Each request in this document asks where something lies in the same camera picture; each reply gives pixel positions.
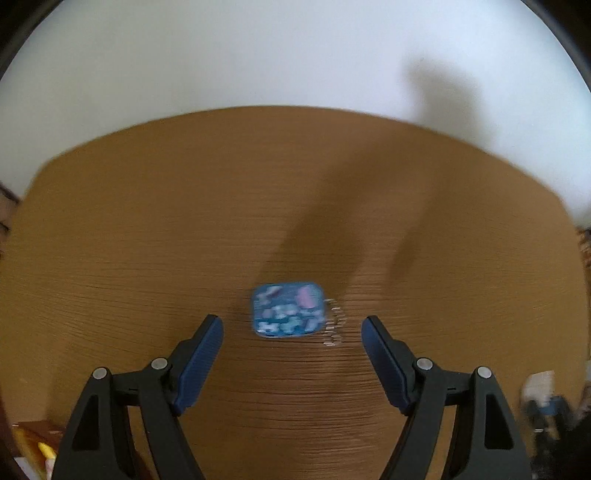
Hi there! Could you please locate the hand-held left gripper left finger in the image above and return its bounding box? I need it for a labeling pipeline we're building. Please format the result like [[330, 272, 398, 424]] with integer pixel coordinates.
[[51, 315, 225, 480]]

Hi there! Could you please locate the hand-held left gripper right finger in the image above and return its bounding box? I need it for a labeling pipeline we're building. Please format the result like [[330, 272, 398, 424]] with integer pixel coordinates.
[[361, 316, 532, 480]]

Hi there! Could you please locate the blue patterned keychain pouch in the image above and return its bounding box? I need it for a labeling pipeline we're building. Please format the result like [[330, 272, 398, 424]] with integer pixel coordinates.
[[252, 282, 346, 346]]

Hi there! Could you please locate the red box with yellow lining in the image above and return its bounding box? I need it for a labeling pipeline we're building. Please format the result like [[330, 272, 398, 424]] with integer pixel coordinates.
[[11, 420, 58, 480]]

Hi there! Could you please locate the white paper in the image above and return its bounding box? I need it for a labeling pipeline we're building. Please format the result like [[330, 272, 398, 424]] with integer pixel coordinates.
[[522, 370, 557, 403]]

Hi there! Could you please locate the dark blurred object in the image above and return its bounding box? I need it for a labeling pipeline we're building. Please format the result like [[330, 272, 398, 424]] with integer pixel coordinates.
[[526, 396, 583, 480]]

